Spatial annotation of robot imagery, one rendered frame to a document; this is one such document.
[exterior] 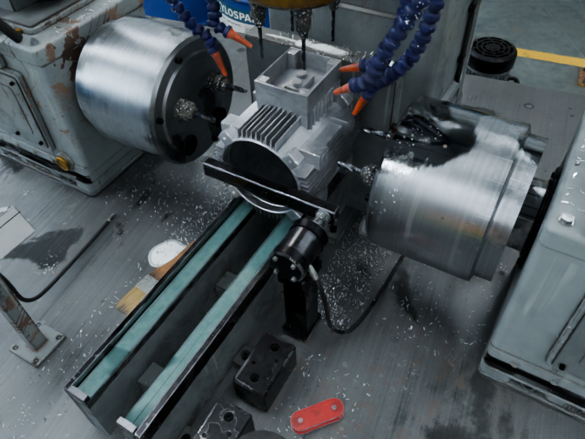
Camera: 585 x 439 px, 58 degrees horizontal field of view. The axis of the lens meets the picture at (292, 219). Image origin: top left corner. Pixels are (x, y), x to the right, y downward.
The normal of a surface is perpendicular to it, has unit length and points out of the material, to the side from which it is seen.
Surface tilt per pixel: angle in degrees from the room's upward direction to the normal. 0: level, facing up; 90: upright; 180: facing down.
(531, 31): 0
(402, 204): 65
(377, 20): 90
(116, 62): 36
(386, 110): 90
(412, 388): 0
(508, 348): 90
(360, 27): 90
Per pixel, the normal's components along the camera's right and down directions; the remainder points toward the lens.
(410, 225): -0.50, 0.53
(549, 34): -0.04, -0.68
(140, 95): -0.43, 0.14
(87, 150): 0.86, 0.35
